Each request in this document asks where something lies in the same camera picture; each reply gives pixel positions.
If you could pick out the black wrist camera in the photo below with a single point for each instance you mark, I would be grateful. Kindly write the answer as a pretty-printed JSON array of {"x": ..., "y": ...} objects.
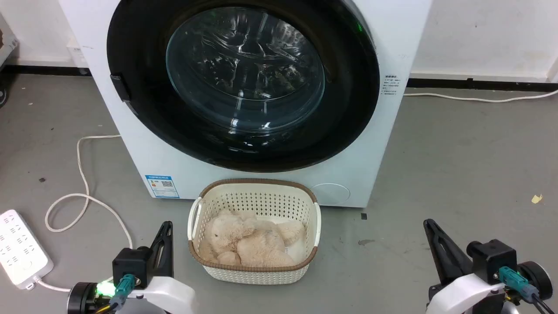
[
  {"x": 490, "y": 259},
  {"x": 130, "y": 264}
]

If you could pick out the round white filter cover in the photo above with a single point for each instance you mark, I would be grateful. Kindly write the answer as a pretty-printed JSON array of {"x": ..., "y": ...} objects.
[{"x": 330, "y": 193}]

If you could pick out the white power strip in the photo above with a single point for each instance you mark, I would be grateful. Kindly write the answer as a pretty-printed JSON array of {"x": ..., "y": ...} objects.
[{"x": 19, "y": 248}]

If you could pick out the small text sticker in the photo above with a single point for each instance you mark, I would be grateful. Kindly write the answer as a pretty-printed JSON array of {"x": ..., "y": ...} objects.
[{"x": 391, "y": 85}]

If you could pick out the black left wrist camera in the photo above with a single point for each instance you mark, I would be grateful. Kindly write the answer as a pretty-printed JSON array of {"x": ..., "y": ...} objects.
[{"x": 130, "y": 264}]

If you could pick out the round black glass washer door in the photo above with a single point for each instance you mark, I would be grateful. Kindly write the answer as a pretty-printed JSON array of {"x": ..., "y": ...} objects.
[{"x": 139, "y": 43}]

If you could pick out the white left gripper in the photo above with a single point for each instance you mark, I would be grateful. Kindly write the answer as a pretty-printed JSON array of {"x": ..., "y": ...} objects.
[{"x": 168, "y": 296}]

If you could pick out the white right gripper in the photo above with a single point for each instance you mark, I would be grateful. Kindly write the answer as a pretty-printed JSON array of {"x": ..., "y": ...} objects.
[{"x": 464, "y": 294}]

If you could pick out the blue energy label sticker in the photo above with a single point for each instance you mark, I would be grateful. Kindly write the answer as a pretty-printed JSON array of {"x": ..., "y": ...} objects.
[{"x": 162, "y": 186}]

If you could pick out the cream plastic laundry basket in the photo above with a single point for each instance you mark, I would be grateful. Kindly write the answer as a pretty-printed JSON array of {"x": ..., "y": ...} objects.
[{"x": 257, "y": 274}]

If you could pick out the yellow tape scrap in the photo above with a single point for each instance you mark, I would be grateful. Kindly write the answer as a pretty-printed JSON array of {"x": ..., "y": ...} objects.
[{"x": 536, "y": 199}]

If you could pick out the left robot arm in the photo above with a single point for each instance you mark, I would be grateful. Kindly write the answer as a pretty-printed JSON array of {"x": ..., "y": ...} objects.
[{"x": 82, "y": 300}]

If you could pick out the white front-load washing machine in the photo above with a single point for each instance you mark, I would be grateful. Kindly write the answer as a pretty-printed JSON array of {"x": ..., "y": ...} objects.
[{"x": 130, "y": 152}]

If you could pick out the beige plush toy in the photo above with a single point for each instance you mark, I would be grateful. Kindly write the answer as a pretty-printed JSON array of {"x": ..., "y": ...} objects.
[{"x": 257, "y": 246}]

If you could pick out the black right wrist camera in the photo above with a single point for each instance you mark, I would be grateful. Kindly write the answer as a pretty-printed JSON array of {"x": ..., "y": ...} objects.
[{"x": 490, "y": 259}]

